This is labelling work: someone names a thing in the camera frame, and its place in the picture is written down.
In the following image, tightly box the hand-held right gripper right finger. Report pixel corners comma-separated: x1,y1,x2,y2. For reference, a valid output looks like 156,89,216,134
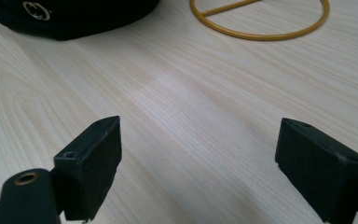
274,117,358,224

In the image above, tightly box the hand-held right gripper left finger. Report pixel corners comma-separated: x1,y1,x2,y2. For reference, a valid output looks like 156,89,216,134
53,115,123,222

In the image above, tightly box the yellow ring hoop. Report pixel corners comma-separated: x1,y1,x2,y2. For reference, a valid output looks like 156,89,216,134
189,0,331,42

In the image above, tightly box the black hat with metal emblem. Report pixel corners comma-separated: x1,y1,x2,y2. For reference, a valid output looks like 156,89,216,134
0,0,161,41

